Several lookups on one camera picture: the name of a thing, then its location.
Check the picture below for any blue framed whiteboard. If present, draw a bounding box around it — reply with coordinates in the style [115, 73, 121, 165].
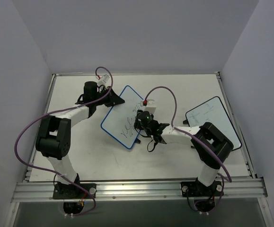
[100, 85, 143, 149]

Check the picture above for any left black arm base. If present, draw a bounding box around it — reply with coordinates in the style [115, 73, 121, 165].
[53, 182, 91, 215]

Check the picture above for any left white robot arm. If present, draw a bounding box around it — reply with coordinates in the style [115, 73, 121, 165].
[35, 81, 125, 198]

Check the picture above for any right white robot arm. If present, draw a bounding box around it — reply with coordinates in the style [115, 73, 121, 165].
[134, 110, 234, 195]

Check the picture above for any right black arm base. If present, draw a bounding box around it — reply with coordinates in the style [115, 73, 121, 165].
[180, 180, 224, 215]

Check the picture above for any black framed whiteboard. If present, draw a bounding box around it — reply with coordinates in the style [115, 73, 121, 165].
[183, 96, 242, 151]

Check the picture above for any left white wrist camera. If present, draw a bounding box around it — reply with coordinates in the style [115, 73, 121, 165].
[97, 75, 110, 87]

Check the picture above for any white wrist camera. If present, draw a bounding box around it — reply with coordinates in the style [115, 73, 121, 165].
[142, 99, 157, 115]
[97, 75, 110, 87]

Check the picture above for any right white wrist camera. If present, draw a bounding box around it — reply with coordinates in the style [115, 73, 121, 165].
[142, 99, 157, 115]

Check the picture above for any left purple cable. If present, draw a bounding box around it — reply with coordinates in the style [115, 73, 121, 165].
[14, 67, 97, 217]

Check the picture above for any aluminium mounting rail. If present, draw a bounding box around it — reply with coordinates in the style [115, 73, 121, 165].
[10, 177, 270, 227]

